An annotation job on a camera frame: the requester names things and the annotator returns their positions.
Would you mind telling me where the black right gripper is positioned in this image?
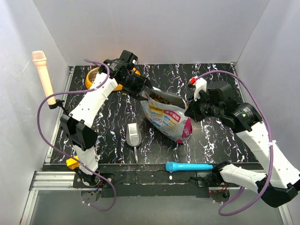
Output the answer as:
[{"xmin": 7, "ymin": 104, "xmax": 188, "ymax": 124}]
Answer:
[{"xmin": 185, "ymin": 90, "xmax": 223, "ymax": 122}]

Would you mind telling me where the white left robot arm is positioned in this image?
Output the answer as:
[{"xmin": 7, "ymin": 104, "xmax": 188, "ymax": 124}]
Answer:
[{"xmin": 60, "ymin": 56, "xmax": 152, "ymax": 188}]

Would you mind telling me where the blue toy microphone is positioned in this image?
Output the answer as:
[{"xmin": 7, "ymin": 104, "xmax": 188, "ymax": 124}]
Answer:
[{"xmin": 165, "ymin": 162, "xmax": 214, "ymax": 173}]

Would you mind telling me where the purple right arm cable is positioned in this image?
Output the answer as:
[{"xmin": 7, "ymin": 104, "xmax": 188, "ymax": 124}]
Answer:
[{"xmin": 189, "ymin": 70, "xmax": 274, "ymax": 216}]

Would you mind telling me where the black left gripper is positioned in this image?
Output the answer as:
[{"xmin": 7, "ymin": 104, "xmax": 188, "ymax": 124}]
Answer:
[{"xmin": 120, "ymin": 74, "xmax": 153, "ymax": 100}]

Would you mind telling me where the pink toy microphone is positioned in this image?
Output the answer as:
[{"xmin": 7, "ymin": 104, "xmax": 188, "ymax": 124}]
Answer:
[{"xmin": 32, "ymin": 51, "xmax": 53, "ymax": 98}]

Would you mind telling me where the metal food scoop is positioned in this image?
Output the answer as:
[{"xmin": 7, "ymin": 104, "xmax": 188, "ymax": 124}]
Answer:
[{"xmin": 126, "ymin": 123, "xmax": 142, "ymax": 164}]

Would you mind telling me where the yellow toy brick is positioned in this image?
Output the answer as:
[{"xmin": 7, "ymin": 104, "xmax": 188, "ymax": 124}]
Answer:
[{"xmin": 66, "ymin": 156, "xmax": 79, "ymax": 170}]

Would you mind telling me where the aluminium front rail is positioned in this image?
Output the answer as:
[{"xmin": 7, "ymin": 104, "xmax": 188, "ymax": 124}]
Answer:
[{"xmin": 20, "ymin": 172, "xmax": 78, "ymax": 225}]

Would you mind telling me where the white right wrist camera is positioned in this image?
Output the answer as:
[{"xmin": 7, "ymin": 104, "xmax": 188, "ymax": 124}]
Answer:
[{"xmin": 188, "ymin": 76, "xmax": 207, "ymax": 101}]

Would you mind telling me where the pet food bag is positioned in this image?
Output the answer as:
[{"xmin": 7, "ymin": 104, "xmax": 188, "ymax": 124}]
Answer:
[{"xmin": 141, "ymin": 88, "xmax": 193, "ymax": 144}]

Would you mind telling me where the orange double pet bowl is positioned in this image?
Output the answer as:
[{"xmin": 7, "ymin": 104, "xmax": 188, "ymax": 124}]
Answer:
[{"xmin": 84, "ymin": 67, "xmax": 141, "ymax": 92}]

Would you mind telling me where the black microphone stand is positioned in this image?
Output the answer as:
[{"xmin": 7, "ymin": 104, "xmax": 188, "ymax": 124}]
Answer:
[{"xmin": 48, "ymin": 99, "xmax": 68, "ymax": 114}]

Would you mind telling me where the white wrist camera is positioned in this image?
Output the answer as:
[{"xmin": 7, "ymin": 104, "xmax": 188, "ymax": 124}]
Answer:
[
  {"xmin": 119, "ymin": 50, "xmax": 138, "ymax": 70},
  {"xmin": 188, "ymin": 76, "xmax": 207, "ymax": 101}
]

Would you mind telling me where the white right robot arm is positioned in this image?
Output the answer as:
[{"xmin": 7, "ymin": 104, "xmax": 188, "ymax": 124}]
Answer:
[{"xmin": 185, "ymin": 79, "xmax": 300, "ymax": 208}]

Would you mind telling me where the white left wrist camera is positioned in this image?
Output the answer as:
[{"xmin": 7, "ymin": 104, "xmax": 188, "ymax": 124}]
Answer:
[{"xmin": 119, "ymin": 50, "xmax": 138, "ymax": 70}]

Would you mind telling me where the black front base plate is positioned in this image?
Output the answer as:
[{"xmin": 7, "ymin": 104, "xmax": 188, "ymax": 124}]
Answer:
[{"xmin": 72, "ymin": 162, "xmax": 237, "ymax": 198}]

